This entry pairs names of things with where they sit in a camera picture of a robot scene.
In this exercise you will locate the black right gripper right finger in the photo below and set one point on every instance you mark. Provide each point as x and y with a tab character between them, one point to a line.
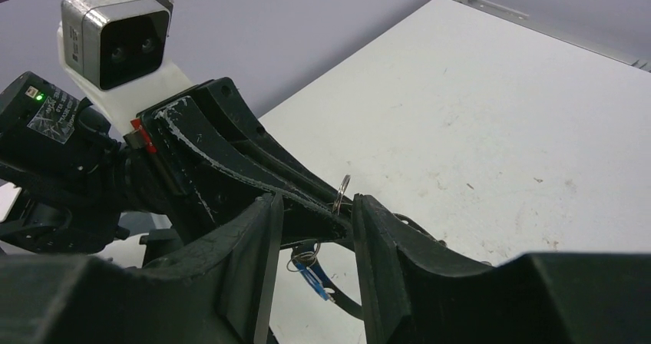
414	290

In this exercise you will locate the blue key tag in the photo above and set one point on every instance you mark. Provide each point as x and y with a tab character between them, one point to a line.
316	277

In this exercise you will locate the aluminium rear table rail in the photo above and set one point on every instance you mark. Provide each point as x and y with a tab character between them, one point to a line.
524	20

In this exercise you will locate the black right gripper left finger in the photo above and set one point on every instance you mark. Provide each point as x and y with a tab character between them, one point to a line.
217	289

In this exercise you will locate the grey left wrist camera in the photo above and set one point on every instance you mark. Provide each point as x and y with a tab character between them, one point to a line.
113	42

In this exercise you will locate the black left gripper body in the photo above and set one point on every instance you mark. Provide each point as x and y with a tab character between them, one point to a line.
75	180

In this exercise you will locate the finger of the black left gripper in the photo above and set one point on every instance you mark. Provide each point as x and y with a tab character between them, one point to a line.
220	100
208	182

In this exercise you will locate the metal carabiner keyring with keys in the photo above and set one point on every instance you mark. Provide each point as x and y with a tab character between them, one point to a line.
304	254

